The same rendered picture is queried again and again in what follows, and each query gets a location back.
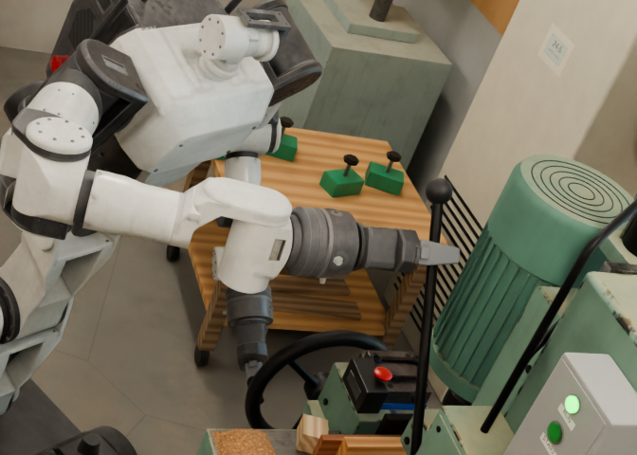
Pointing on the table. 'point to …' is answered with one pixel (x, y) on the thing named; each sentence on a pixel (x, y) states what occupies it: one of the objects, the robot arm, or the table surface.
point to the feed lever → (439, 191)
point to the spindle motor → (520, 262)
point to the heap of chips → (243, 442)
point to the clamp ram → (393, 423)
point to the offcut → (310, 432)
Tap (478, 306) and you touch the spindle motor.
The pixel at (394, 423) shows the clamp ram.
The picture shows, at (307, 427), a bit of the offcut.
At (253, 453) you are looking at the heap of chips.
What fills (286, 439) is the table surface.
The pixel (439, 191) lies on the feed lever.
